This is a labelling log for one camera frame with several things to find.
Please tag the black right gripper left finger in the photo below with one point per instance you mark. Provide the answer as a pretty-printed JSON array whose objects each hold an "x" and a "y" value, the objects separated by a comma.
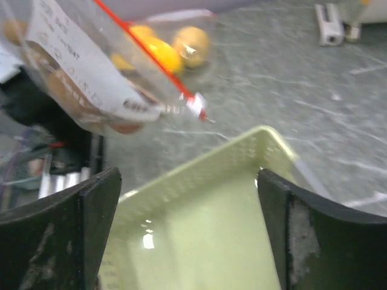
[{"x": 58, "y": 242}]

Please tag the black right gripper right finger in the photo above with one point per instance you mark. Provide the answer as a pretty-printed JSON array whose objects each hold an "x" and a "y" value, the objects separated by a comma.
[{"x": 318, "y": 243}]

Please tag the yellow pear top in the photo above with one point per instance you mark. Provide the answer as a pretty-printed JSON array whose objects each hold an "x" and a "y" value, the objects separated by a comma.
[{"x": 165, "y": 54}]

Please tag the yellow pear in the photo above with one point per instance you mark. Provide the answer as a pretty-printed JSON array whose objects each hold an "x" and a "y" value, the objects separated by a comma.
[
  {"x": 142, "y": 32},
  {"x": 165, "y": 54}
]

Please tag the pale cream pear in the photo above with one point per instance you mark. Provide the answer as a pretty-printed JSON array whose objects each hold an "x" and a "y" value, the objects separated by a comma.
[{"x": 193, "y": 45}]

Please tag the clear bag orange zipper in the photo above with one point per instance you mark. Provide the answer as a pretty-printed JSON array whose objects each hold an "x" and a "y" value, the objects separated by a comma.
[{"x": 133, "y": 62}]

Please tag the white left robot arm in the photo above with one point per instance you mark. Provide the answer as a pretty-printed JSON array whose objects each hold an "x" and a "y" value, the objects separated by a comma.
[{"x": 24, "y": 102}]

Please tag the pale green plastic basket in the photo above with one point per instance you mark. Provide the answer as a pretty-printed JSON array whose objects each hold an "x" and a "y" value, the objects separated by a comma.
[{"x": 199, "y": 226}]

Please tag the aluminium extrusion frame rail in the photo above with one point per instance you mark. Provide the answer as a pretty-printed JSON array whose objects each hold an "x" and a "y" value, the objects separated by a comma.
[{"x": 60, "y": 178}]

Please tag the small white metal bracket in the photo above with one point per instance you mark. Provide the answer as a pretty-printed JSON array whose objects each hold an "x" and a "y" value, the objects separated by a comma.
[{"x": 331, "y": 31}]

